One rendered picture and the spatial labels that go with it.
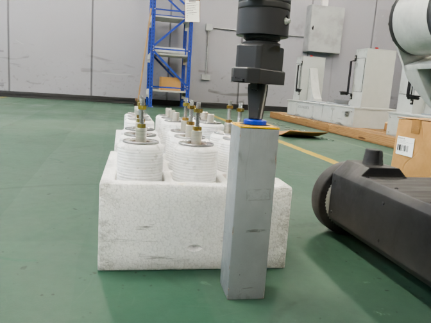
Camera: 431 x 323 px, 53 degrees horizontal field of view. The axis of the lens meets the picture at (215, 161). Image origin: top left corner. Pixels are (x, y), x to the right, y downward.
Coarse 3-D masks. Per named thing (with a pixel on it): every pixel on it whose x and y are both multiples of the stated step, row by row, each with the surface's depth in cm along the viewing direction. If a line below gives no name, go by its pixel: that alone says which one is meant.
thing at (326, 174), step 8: (328, 168) 118; (336, 168) 115; (320, 176) 118; (328, 176) 114; (320, 184) 115; (328, 184) 114; (312, 192) 118; (320, 192) 114; (328, 192) 115; (312, 200) 118; (320, 200) 115; (328, 200) 115; (312, 208) 120; (320, 208) 115; (328, 208) 116; (320, 216) 116; (328, 224) 116; (336, 232) 118; (344, 232) 118
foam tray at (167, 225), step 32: (128, 192) 84; (160, 192) 85; (192, 192) 86; (224, 192) 88; (288, 192) 90; (128, 224) 85; (160, 224) 86; (192, 224) 88; (288, 224) 92; (128, 256) 86; (160, 256) 88; (192, 256) 89
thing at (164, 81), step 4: (160, 80) 665; (164, 80) 660; (168, 80) 662; (172, 80) 663; (176, 80) 665; (160, 84) 664; (164, 84) 661; (168, 84) 662; (172, 84) 664; (176, 84) 666; (180, 84) 667; (160, 88) 664; (164, 88) 663; (168, 88) 664; (172, 88) 665
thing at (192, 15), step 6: (186, 0) 624; (192, 0) 626; (198, 0) 628; (186, 6) 626; (192, 6) 628; (198, 6) 629; (186, 12) 627; (192, 12) 629; (198, 12) 631; (186, 18) 628; (192, 18) 630; (198, 18) 632
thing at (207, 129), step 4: (200, 124) 144; (204, 124) 143; (208, 124) 143; (212, 124) 143; (216, 124) 144; (220, 124) 145; (204, 128) 143; (208, 128) 143; (212, 128) 143; (216, 128) 143; (220, 128) 144; (204, 132) 143; (208, 132) 143; (212, 132) 143; (208, 136) 143
